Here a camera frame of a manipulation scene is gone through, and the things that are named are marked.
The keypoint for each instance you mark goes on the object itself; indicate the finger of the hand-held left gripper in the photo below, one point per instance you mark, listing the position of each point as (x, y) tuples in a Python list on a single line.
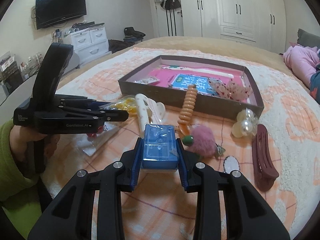
[(115, 116), (82, 103)]

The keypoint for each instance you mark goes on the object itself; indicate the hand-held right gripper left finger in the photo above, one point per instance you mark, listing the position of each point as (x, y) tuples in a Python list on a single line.
[(137, 162)]

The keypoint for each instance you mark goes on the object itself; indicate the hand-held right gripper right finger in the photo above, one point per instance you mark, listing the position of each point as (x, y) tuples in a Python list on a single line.
[(182, 165)]

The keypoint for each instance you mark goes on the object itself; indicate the yellow hair accessory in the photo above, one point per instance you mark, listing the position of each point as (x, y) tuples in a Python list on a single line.
[(125, 103)]

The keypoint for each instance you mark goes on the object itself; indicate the white hair claw clip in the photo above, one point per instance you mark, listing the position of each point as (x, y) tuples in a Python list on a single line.
[(143, 115)]

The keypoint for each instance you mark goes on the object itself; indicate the pink fluffy hair clip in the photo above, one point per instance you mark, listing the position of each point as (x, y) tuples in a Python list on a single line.
[(202, 142)]

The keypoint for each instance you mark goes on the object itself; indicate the blue plastic box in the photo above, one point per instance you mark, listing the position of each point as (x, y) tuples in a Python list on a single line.
[(160, 142)]

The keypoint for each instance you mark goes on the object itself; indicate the brown cardboard box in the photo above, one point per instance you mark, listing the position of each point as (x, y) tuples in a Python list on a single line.
[(155, 95)]

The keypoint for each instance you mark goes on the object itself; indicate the pearl hair clip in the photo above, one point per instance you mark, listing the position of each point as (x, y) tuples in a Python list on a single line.
[(246, 125)]

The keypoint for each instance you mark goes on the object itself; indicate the maroon hair clip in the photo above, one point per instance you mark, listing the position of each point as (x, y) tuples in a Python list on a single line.
[(262, 160)]

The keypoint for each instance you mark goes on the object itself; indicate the red speckled sheer scrunchie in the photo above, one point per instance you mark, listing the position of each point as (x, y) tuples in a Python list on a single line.
[(232, 91)]

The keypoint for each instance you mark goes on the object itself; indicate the person's left forearm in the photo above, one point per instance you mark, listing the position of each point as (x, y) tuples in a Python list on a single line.
[(12, 175)]

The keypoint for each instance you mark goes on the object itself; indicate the person's left hand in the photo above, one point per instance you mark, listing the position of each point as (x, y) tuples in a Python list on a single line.
[(18, 137)]

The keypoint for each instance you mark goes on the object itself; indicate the desk clutter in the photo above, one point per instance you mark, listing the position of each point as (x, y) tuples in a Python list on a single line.
[(15, 67)]

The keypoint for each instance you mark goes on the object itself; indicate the small clear packet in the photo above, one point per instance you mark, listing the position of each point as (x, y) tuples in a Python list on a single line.
[(147, 81)]

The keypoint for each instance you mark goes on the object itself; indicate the white drawer cabinet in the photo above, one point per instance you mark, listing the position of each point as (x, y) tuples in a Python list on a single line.
[(87, 42)]

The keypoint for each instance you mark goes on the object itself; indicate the clutter on drawer cabinet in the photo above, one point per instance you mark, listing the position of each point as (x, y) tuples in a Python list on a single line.
[(82, 26)]

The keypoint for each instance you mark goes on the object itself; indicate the brown cloth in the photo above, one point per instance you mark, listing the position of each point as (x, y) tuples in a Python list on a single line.
[(117, 46)]

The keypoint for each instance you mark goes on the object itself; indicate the dark clothes pile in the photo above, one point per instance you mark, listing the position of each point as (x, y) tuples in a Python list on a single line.
[(133, 35)]

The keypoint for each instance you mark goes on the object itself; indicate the white door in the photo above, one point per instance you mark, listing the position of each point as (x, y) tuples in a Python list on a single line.
[(160, 22)]

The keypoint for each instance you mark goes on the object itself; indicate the tan bedsheet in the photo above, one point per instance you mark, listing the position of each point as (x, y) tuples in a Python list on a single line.
[(200, 46)]

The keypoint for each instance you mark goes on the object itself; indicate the orange checked printed blanket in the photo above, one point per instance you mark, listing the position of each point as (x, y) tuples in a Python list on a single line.
[(287, 130)]

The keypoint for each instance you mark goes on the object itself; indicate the pink quilt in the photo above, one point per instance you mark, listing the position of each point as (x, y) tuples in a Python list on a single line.
[(300, 62)]

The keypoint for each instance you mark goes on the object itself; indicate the white wardrobe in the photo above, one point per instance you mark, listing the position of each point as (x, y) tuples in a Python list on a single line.
[(232, 10)]

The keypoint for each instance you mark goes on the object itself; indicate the grey headboard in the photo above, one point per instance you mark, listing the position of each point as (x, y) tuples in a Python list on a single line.
[(308, 37)]

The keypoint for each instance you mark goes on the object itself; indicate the black wall television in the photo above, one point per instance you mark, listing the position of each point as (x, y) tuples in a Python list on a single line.
[(60, 7)]

